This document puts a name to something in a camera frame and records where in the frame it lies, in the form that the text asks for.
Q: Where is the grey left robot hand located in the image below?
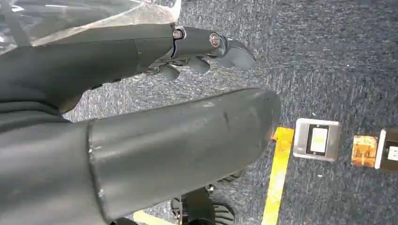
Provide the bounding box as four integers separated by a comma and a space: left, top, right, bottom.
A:
0, 23, 283, 225

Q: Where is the black robot foot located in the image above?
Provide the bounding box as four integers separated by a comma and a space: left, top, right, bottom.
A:
110, 169, 246, 225

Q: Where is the yellow floor tape strip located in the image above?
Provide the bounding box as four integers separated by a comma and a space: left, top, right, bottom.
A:
133, 210, 176, 225
261, 127, 295, 225

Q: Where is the silver floor socket box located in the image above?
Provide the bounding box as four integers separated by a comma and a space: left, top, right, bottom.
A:
292, 118, 342, 163

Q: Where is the ribbed grey left arm sleeve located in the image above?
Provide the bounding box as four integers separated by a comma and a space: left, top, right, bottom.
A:
0, 83, 73, 134

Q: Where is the clear plastic sheet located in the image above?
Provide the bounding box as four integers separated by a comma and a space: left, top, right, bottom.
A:
0, 0, 182, 56

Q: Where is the orange brown floor plate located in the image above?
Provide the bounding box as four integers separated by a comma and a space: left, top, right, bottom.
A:
351, 135, 379, 168

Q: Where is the black box with white edge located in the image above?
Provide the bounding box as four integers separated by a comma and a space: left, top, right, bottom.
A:
375, 127, 398, 173

